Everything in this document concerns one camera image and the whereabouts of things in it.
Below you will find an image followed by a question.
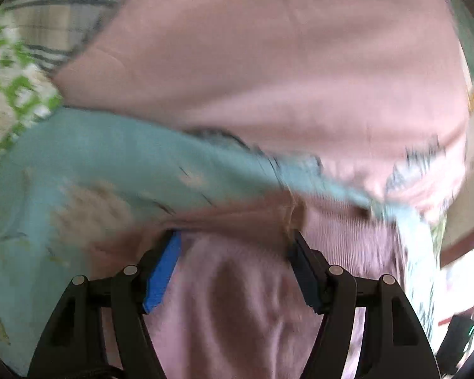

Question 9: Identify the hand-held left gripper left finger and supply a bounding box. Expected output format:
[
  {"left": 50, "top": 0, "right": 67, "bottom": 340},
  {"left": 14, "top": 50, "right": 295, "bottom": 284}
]
[{"left": 27, "top": 229, "right": 182, "bottom": 379}]

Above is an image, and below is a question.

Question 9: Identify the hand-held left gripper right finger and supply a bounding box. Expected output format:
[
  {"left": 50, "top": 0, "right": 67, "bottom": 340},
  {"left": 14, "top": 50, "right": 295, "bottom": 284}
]
[{"left": 288, "top": 231, "right": 439, "bottom": 379}]

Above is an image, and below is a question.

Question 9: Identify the mauve knit sweater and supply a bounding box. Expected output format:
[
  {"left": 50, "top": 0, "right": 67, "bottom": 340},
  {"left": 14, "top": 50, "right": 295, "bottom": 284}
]
[{"left": 91, "top": 189, "right": 411, "bottom": 379}]

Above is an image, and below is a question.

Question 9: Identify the teal floral bedsheet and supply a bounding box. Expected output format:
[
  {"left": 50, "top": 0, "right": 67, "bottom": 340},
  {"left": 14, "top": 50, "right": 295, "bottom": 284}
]
[{"left": 0, "top": 106, "right": 447, "bottom": 376}]

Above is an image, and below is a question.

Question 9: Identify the pink cloth garment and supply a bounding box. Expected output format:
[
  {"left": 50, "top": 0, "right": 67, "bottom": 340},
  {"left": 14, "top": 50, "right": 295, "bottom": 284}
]
[{"left": 0, "top": 0, "right": 471, "bottom": 226}]

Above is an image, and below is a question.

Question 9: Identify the green checked pillow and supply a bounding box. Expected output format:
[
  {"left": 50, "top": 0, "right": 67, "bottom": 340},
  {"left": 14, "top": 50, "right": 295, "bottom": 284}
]
[{"left": 0, "top": 12, "right": 64, "bottom": 178}]

